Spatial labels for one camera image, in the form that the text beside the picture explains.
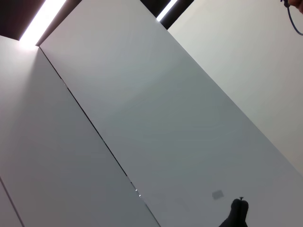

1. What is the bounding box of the long ceiling light strip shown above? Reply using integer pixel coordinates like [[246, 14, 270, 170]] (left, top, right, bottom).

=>
[[156, 0, 178, 21], [18, 0, 67, 49]]

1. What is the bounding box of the blue cable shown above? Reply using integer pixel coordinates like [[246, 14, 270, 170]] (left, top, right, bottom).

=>
[[279, 0, 303, 36]]

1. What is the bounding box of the black bag with orange handles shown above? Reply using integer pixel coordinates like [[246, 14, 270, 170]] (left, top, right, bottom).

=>
[[219, 196, 249, 227]]

